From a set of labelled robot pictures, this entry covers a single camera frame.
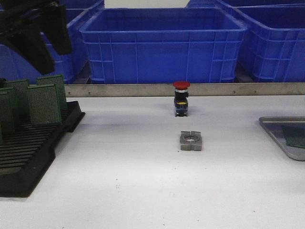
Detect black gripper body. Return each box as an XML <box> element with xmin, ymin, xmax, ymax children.
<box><xmin>0</xmin><ymin>10</ymin><xmax>44</xmax><ymax>44</ymax></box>

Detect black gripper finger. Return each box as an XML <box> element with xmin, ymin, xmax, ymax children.
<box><xmin>39</xmin><ymin>3</ymin><xmax>72</xmax><ymax>55</ymax></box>
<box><xmin>4</xmin><ymin>31</ymin><xmax>55</xmax><ymax>74</ymax></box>

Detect green perforated circuit board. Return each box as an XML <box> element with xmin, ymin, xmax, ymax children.
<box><xmin>0</xmin><ymin>87</ymin><xmax>18</xmax><ymax>132</ymax></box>
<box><xmin>26</xmin><ymin>84</ymin><xmax>61</xmax><ymax>126</ymax></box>
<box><xmin>37</xmin><ymin>74</ymin><xmax>68</xmax><ymax>110</ymax></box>
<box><xmin>0</xmin><ymin>92</ymin><xmax>14</xmax><ymax>144</ymax></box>
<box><xmin>4</xmin><ymin>79</ymin><xmax>30</xmax><ymax>115</ymax></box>
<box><xmin>282</xmin><ymin>125</ymin><xmax>305</xmax><ymax>148</ymax></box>

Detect black slotted board rack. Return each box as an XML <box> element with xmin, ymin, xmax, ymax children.
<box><xmin>0</xmin><ymin>101</ymin><xmax>85</xmax><ymax>198</ymax></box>

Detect silver metal tray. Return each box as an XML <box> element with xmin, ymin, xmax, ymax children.
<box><xmin>259</xmin><ymin>117</ymin><xmax>305</xmax><ymax>161</ymax></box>

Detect blue plastic bin left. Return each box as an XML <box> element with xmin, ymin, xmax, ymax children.
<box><xmin>0</xmin><ymin>9</ymin><xmax>90</xmax><ymax>84</ymax></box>

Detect blue plastic bin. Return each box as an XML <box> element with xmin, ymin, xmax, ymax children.
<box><xmin>234</xmin><ymin>6</ymin><xmax>305</xmax><ymax>83</ymax></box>
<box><xmin>0</xmin><ymin>9</ymin><xmax>90</xmax><ymax>84</ymax></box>
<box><xmin>80</xmin><ymin>8</ymin><xmax>246</xmax><ymax>84</ymax></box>

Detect blue bin rear left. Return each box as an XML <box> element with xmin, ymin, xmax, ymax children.
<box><xmin>0</xmin><ymin>0</ymin><xmax>105</xmax><ymax>11</ymax></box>

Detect blue plastic bin centre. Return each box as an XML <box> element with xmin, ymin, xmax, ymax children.
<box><xmin>80</xmin><ymin>8</ymin><xmax>246</xmax><ymax>84</ymax></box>

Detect red emergency stop button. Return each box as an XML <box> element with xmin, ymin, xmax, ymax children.
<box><xmin>173</xmin><ymin>81</ymin><xmax>190</xmax><ymax>117</ymax></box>

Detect grey metal square nut block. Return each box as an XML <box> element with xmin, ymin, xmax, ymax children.
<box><xmin>179</xmin><ymin>131</ymin><xmax>203</xmax><ymax>151</ymax></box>

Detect blue bin rear right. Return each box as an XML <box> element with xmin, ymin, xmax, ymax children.
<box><xmin>186</xmin><ymin>0</ymin><xmax>305</xmax><ymax>9</ymax></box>

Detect blue plastic bin right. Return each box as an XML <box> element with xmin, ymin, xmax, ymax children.
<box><xmin>234</xmin><ymin>6</ymin><xmax>305</xmax><ymax>83</ymax></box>

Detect steel table edge rail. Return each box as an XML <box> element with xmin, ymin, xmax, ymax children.
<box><xmin>65</xmin><ymin>83</ymin><xmax>305</xmax><ymax>97</ymax></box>

